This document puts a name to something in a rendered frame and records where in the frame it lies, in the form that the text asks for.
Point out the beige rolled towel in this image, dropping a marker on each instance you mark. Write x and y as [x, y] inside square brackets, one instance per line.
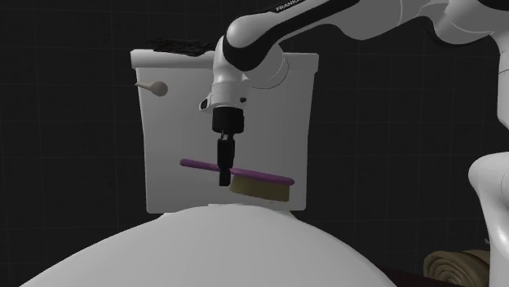
[453, 268]

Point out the black rough flat object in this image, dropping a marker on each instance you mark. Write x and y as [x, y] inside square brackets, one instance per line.
[179, 46]

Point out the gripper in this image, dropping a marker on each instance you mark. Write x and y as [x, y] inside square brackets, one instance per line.
[227, 120]

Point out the white toilet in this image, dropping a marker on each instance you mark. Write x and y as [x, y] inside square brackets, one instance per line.
[179, 246]

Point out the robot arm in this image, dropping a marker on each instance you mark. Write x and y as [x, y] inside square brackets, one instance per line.
[248, 28]

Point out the purple brush with beige bristles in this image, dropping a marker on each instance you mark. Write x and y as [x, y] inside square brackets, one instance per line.
[258, 187]

